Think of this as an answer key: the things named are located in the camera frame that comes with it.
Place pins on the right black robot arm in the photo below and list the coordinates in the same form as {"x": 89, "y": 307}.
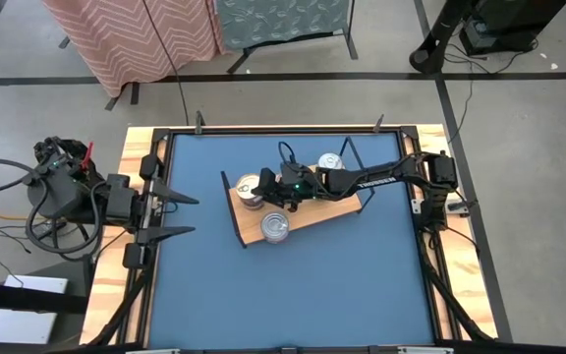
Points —
{"x": 376, "y": 177}

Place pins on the small red tape tag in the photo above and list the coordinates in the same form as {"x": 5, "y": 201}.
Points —
{"x": 87, "y": 153}

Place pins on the black floor stand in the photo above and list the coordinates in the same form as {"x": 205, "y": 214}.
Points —
{"x": 428, "y": 56}

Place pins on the black power adapter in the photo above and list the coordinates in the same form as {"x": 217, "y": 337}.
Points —
{"x": 42, "y": 230}

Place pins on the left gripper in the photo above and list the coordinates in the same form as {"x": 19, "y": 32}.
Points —
{"x": 121, "y": 201}

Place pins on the pink chevron cloth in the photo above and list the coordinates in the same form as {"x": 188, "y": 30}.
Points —
{"x": 130, "y": 39}

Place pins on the black cloth rack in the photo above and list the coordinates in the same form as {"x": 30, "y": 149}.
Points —
{"x": 351, "y": 46}
{"x": 134, "y": 94}

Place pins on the red label can silver lid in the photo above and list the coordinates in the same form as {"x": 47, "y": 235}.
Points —
{"x": 274, "y": 226}

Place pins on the wooden shelf black metal frame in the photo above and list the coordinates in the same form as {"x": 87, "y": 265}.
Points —
{"x": 332, "y": 209}

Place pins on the grey-green leaf print cloth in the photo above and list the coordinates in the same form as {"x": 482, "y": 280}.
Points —
{"x": 283, "y": 19}

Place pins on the white flat panel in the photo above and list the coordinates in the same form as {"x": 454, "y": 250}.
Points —
{"x": 22, "y": 327}

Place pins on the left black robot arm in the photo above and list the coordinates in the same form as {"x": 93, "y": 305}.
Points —
{"x": 57, "y": 194}

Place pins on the red label can gold lid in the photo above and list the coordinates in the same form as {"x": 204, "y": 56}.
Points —
{"x": 247, "y": 186}

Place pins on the black rail clamp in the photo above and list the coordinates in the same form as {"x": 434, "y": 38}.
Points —
{"x": 198, "y": 122}
{"x": 378, "y": 123}

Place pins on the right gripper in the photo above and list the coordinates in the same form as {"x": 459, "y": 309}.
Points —
{"x": 293, "y": 189}

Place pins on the black equipment case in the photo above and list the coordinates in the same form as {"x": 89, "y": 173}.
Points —
{"x": 509, "y": 24}

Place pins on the blue label can silver lid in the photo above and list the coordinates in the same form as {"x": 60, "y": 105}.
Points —
{"x": 330, "y": 160}

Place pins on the white aluminium bracket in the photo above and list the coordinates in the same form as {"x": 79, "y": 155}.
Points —
{"x": 152, "y": 351}
{"x": 425, "y": 350}

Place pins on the black aluminium table frame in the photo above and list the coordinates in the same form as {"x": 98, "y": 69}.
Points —
{"x": 283, "y": 130}

